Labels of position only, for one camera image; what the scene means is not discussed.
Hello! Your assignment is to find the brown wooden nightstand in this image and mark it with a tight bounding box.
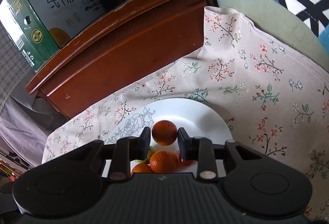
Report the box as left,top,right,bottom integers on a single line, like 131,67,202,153
25,0,216,118

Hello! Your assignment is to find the floral tablecloth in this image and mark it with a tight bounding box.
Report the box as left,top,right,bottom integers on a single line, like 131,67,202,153
42,7,328,221

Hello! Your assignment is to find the small orange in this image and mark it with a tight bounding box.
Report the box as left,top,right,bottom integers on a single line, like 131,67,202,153
131,163,153,176

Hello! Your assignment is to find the white floral plate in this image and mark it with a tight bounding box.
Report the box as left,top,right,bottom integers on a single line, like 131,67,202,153
101,97,234,178

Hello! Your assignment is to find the green jujube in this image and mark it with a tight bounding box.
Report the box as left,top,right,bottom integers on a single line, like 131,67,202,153
135,146,157,164

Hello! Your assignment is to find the checkered purple bedsheet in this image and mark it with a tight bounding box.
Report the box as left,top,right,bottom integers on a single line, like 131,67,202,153
1,26,67,167

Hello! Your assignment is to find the green milk carton box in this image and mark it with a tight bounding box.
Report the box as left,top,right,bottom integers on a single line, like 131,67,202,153
1,0,105,71

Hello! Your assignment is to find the large front orange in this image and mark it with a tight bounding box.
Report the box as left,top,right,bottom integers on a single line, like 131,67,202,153
152,120,177,146

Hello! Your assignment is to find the green sofa cushion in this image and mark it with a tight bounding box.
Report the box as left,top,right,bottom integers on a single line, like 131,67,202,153
217,0,329,71

